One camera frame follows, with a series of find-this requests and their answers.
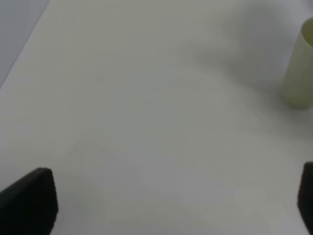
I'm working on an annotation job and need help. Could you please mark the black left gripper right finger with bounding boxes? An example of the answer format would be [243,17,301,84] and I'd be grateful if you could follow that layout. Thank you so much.
[297,162,313,235]

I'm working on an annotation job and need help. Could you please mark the pale green plastic cup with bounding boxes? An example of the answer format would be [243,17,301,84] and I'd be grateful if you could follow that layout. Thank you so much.
[281,18,313,109]

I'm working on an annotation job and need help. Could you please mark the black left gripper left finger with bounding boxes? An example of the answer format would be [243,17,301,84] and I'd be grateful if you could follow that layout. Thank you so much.
[0,167,59,235]

